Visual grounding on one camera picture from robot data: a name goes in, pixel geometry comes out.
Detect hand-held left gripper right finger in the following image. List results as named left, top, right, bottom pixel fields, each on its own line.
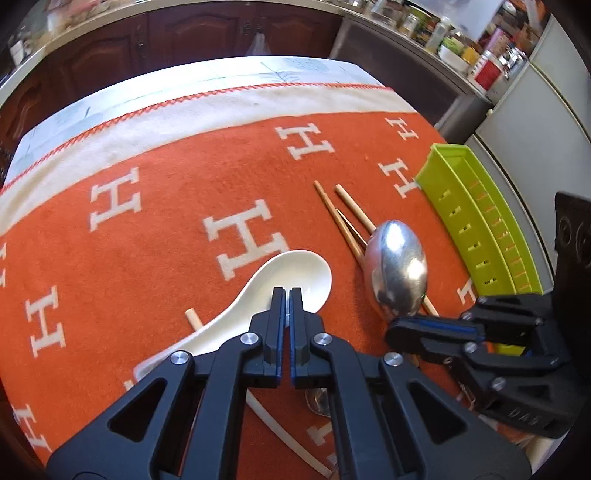
left=288, top=286, right=529, bottom=480

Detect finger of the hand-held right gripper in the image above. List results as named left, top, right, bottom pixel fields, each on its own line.
left=386, top=327, right=514, bottom=394
left=389, top=293, right=555, bottom=341

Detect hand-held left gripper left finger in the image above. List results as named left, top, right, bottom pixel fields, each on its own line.
left=46, top=286, right=288, bottom=480

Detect small metal spoon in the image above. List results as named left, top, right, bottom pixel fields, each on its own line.
left=305, top=388, right=331, bottom=417

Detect white ceramic spoon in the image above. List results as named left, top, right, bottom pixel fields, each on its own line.
left=131, top=250, right=333, bottom=384

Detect large metal spoon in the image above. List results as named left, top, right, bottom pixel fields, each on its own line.
left=362, top=220, right=430, bottom=320

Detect green plastic utensil tray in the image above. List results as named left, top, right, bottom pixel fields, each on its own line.
left=414, top=143, right=544, bottom=356

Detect brown wooden chopstick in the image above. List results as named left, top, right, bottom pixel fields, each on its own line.
left=313, top=180, right=366, bottom=267

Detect dark metal chopstick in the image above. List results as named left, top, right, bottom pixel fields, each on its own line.
left=336, top=209, right=369, bottom=246

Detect orange letter print blanket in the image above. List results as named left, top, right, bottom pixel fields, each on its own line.
left=0, top=85, right=546, bottom=480

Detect grey refrigerator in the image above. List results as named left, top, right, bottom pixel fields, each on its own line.
left=443, top=14, right=591, bottom=296

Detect red label white container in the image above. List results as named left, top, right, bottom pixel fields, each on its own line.
left=471, top=53, right=506, bottom=90

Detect white bowl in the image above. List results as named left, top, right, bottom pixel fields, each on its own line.
left=438, top=45, right=472, bottom=72

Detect pale leaf print tablecloth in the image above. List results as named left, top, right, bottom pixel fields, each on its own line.
left=9, top=55, right=393, bottom=153

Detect stainless steel cabinet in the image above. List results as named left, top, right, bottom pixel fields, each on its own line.
left=330, top=18, right=490, bottom=139

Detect clear plastic bottle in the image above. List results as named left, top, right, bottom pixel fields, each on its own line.
left=427, top=16, right=451, bottom=51

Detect clear hanging plastic bag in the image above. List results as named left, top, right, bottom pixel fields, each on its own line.
left=247, top=32, right=271, bottom=57

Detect glass jar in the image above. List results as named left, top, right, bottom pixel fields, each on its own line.
left=397, top=7, right=419, bottom=38

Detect dark wooden kitchen cabinets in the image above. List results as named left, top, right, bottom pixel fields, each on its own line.
left=0, top=9, right=345, bottom=153

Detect beige kitchen countertop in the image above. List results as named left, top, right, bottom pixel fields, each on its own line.
left=0, top=0, right=490, bottom=107

